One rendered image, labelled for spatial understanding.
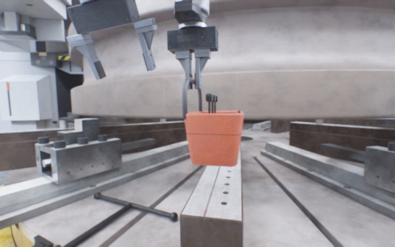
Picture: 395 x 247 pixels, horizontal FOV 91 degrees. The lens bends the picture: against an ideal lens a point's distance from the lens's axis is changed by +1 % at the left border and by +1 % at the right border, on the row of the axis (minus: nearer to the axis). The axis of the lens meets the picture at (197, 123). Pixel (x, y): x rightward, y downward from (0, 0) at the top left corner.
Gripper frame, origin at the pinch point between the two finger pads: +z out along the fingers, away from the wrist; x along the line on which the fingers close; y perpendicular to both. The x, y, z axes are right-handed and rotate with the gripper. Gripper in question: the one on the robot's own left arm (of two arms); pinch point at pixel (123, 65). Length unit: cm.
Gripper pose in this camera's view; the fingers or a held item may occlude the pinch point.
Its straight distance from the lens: 51.5
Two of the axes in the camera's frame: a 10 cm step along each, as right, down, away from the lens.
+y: 1.0, -4.8, 8.7
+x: -9.8, 1.1, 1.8
